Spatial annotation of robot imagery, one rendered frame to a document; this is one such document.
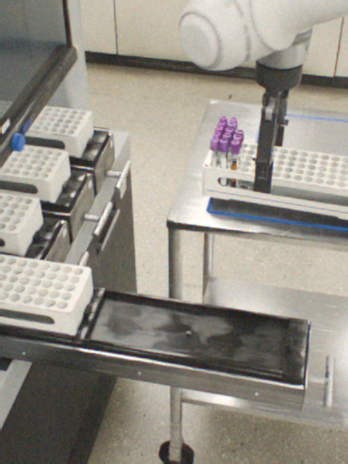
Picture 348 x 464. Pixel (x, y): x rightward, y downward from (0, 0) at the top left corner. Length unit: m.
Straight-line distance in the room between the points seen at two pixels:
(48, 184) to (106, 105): 1.96
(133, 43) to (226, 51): 2.55
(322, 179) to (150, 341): 0.41
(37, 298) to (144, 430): 0.94
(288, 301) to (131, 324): 0.85
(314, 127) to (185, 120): 1.62
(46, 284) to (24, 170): 0.30
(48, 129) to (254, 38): 0.64
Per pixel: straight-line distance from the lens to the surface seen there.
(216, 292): 1.91
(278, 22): 0.93
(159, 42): 3.43
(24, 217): 1.24
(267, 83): 1.16
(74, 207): 1.35
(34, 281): 1.13
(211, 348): 1.09
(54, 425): 1.48
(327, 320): 1.88
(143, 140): 3.01
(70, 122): 1.49
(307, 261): 2.45
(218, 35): 0.91
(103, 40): 3.50
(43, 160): 1.37
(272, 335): 1.11
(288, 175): 1.25
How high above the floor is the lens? 1.63
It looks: 40 degrees down
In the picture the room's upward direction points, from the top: straight up
